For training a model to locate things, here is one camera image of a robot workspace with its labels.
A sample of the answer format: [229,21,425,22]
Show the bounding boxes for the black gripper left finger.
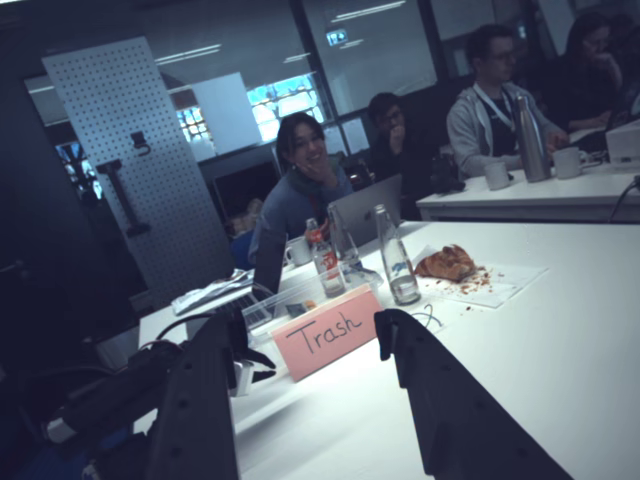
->
[143,312,240,480]

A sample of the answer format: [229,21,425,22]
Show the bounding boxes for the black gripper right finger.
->
[373,308,575,480]

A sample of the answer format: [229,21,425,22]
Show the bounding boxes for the dark-haired person black top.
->
[542,12,640,134]

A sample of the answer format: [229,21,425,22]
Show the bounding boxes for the white power adapter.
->
[230,360,257,398]

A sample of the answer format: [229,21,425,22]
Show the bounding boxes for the crumpled clear plastic bag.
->
[172,269,256,316]

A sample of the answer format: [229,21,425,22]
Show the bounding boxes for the white paper napkin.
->
[414,254,551,309]

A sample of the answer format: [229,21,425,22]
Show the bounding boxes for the pink paper Trash sign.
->
[271,288,384,383]

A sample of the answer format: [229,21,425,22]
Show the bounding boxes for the brown croissant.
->
[413,243,476,281]

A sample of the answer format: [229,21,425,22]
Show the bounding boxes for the glass bottle blue label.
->
[372,203,422,306]

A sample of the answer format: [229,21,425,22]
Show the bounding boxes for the clear plastic box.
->
[239,277,386,351]

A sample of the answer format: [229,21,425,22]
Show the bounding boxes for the white mug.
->
[552,146,586,180]
[283,235,314,267]
[483,160,512,192]

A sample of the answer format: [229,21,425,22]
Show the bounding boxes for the glass bottle red label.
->
[304,217,347,299]

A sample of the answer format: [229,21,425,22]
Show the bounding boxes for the plain clear glass bottle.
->
[327,202,361,271]

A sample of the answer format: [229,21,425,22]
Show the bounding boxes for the white perforated pegboard panel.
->
[41,34,236,311]

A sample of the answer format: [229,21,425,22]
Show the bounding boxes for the smiling woman blue sweater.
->
[247,112,354,266]

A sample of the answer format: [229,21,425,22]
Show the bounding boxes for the grey closed-back laptop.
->
[327,173,404,249]

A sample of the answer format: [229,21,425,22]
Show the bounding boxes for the black pegboard hook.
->
[129,130,152,157]

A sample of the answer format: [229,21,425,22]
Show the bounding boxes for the steel drinking bottle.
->
[513,93,553,184]

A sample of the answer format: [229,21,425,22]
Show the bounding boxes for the man in grey hoodie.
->
[446,23,571,179]

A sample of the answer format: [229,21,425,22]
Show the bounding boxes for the white box device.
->
[604,118,640,166]

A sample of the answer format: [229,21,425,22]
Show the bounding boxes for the black cabled device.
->
[29,319,276,480]

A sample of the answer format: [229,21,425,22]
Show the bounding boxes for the black pegboard handle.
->
[95,158,152,239]

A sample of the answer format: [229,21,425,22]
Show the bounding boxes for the black camera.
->
[429,154,466,195]

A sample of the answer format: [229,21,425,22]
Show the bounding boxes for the black cable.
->
[607,174,640,224]

